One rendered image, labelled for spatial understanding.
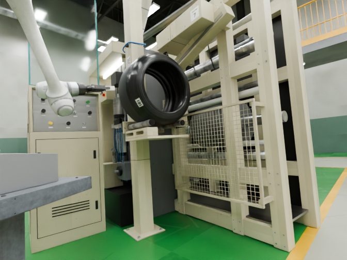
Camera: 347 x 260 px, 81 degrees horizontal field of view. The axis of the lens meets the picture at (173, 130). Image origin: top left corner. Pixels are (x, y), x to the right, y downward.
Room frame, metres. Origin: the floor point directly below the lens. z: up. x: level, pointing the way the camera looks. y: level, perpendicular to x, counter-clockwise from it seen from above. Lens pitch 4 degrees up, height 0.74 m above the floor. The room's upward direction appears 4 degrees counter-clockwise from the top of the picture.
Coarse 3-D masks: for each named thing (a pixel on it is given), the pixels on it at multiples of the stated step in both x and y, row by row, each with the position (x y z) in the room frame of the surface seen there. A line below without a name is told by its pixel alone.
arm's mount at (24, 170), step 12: (0, 156) 0.45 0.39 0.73; (12, 156) 0.48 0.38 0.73; (24, 156) 0.50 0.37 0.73; (36, 156) 0.54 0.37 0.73; (48, 156) 0.57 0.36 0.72; (0, 168) 0.45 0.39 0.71; (12, 168) 0.48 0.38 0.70; (24, 168) 0.50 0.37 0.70; (36, 168) 0.54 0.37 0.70; (48, 168) 0.57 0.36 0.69; (0, 180) 0.45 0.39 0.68; (12, 180) 0.48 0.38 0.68; (24, 180) 0.50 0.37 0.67; (36, 180) 0.54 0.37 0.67; (48, 180) 0.57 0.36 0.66; (0, 192) 0.45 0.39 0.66
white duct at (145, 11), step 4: (144, 0) 2.08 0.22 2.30; (148, 0) 2.08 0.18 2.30; (144, 4) 2.10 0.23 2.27; (148, 4) 2.11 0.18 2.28; (144, 8) 2.12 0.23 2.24; (148, 8) 2.14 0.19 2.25; (144, 12) 2.14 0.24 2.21; (148, 12) 2.18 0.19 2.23; (144, 16) 2.16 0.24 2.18; (144, 20) 2.19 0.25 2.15; (144, 24) 2.22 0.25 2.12; (144, 28) 2.26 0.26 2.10
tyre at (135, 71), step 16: (144, 64) 1.38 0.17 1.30; (160, 64) 1.67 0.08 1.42; (176, 64) 1.55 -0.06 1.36; (128, 80) 1.36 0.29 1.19; (160, 80) 1.78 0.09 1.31; (176, 80) 1.75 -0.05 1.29; (128, 96) 1.40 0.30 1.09; (144, 96) 1.37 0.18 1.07; (176, 96) 1.81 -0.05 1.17; (128, 112) 1.52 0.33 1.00; (144, 112) 1.40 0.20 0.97; (160, 112) 1.44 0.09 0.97; (176, 112) 1.53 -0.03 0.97
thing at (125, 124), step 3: (123, 123) 1.64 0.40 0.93; (126, 123) 1.65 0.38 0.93; (129, 123) 1.67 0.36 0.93; (132, 123) 1.69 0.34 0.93; (123, 126) 1.65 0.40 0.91; (126, 126) 1.65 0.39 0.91; (147, 126) 1.77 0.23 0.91; (123, 129) 1.65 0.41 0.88; (126, 129) 1.65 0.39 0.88; (129, 129) 1.67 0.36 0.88; (132, 129) 1.68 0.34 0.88; (159, 129) 1.84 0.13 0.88; (162, 129) 1.87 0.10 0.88; (123, 132) 1.65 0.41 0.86; (159, 132) 1.85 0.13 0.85; (162, 132) 1.87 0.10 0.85
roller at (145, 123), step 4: (148, 120) 1.41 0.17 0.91; (152, 120) 1.41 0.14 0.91; (132, 124) 1.61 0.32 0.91; (136, 124) 1.54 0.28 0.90; (140, 124) 1.49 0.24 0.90; (144, 124) 1.45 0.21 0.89; (148, 124) 1.41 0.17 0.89; (152, 124) 1.40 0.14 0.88; (132, 128) 1.62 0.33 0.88; (136, 128) 1.59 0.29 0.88
